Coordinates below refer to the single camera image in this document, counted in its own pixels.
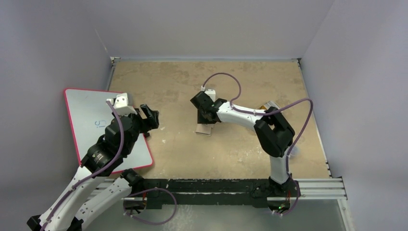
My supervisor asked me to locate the wrist white camera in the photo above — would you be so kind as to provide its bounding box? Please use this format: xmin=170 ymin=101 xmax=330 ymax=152
xmin=106 ymin=93 xmax=138 ymax=116
xmin=201 ymin=86 xmax=216 ymax=101

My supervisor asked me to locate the beige leather card holder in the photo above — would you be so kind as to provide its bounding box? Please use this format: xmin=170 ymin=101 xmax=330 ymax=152
xmin=195 ymin=124 xmax=215 ymax=136

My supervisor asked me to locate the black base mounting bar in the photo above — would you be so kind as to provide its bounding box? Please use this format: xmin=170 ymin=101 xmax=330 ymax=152
xmin=119 ymin=169 xmax=300 ymax=214

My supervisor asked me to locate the cream oval tray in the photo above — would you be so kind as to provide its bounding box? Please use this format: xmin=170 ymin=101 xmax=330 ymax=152
xmin=257 ymin=101 xmax=280 ymax=110

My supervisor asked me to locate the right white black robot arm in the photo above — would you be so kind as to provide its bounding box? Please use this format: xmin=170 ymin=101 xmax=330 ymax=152
xmin=190 ymin=91 xmax=295 ymax=196

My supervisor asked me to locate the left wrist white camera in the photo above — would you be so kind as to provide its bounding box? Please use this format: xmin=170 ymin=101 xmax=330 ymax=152
xmin=106 ymin=93 xmax=138 ymax=116

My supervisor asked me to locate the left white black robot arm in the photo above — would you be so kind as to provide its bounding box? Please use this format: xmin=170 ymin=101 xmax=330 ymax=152
xmin=27 ymin=100 xmax=159 ymax=231

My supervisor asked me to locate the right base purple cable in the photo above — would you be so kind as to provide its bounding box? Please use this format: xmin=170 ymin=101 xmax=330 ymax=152
xmin=271 ymin=178 xmax=301 ymax=218

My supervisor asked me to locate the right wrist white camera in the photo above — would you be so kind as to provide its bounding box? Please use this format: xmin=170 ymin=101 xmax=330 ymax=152
xmin=201 ymin=86 xmax=216 ymax=101

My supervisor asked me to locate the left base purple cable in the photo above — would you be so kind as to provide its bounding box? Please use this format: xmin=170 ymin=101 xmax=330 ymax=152
xmin=123 ymin=187 xmax=178 ymax=226

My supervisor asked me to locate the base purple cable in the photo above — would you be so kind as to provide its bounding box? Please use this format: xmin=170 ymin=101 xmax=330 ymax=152
xmin=271 ymin=178 xmax=301 ymax=218
xmin=123 ymin=187 xmax=178 ymax=226

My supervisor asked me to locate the white pink-framed whiteboard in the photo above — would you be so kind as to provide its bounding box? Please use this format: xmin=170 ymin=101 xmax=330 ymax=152
xmin=64 ymin=89 xmax=154 ymax=174

